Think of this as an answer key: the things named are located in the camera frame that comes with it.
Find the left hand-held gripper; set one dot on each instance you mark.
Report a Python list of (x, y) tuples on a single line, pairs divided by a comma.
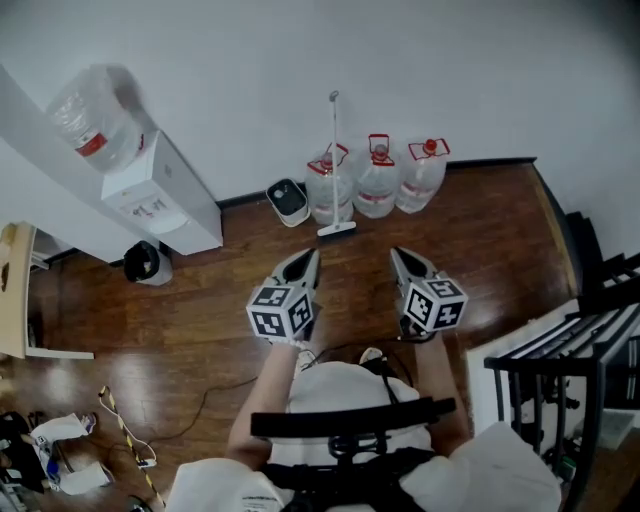
[(272, 312)]

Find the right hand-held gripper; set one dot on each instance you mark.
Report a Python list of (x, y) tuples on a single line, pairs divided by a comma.
[(432, 305)]

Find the white broom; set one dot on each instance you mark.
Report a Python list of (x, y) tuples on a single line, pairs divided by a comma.
[(334, 165)]

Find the person's right forearm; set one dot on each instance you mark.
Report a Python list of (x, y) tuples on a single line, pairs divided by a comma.
[(442, 385)]

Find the person's left forearm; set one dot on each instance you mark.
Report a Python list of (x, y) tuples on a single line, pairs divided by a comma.
[(260, 395)]

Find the small white bin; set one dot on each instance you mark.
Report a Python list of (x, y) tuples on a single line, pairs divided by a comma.
[(287, 202)]

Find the person's left shoe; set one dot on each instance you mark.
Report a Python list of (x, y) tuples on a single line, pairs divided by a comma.
[(304, 360)]

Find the person's shoe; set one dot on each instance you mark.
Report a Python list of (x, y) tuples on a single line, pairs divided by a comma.
[(370, 355), (304, 360)]

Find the person's right shoe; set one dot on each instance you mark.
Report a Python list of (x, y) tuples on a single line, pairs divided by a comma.
[(370, 355)]

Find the person's white shirt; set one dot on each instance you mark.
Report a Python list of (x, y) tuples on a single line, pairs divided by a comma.
[(345, 390)]

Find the white water dispenser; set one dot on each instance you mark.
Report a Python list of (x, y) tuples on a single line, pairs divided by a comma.
[(175, 200)]

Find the black and white trash can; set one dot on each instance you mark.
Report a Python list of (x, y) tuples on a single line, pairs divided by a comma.
[(145, 264)]

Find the black stair steps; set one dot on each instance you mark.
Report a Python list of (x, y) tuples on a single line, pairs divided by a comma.
[(600, 260)]

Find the black metal rack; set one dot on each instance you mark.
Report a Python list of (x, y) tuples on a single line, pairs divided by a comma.
[(595, 360)]

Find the large clear water jug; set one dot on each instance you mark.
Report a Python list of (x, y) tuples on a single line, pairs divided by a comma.
[(95, 125)]

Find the beige wooden cabinet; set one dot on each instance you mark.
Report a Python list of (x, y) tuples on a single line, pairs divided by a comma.
[(15, 290)]

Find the white plastic bag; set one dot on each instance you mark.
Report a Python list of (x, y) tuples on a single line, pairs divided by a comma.
[(60, 430)]

